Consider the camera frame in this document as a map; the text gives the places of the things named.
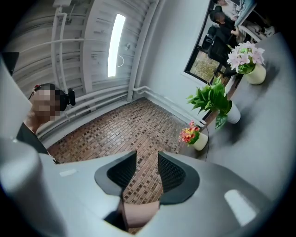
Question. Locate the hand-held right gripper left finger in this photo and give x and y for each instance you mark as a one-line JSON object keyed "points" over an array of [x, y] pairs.
{"points": [[115, 173]]}

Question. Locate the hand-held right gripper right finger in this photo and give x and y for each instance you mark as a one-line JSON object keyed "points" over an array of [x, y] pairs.
{"points": [[173, 176]]}

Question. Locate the person's right hand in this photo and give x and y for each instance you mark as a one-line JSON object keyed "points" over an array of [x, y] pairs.
{"points": [[141, 214]]}

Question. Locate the colourful flowers in cream pot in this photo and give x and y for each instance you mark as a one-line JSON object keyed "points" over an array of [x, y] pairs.
{"points": [[193, 136]]}

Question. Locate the green plant in white pot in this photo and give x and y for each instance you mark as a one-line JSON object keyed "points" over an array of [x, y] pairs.
{"points": [[215, 99]]}

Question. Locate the person's black shirt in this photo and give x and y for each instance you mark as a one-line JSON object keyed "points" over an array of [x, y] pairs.
{"points": [[30, 139]]}

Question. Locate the person's head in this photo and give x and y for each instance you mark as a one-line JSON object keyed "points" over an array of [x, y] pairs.
{"points": [[44, 104]]}

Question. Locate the black-framed window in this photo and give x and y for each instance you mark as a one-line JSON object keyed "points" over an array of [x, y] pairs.
{"points": [[203, 62]]}

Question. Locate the long ceiling light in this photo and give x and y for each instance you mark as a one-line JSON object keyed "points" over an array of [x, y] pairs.
{"points": [[116, 45]]}

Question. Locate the black office chair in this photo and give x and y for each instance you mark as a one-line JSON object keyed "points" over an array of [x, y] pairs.
{"points": [[218, 49]]}

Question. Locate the pink flowers in cream pot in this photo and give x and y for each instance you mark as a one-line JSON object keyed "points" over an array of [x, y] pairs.
{"points": [[250, 62]]}

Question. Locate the white ceiling conduit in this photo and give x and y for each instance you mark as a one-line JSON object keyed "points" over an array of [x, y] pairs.
{"points": [[60, 46]]}

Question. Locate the white wall pipes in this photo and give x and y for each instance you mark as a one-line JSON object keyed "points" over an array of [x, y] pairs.
{"points": [[101, 99]]}

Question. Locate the black head-worn camera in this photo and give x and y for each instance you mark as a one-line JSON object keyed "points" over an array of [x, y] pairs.
{"points": [[70, 97]]}

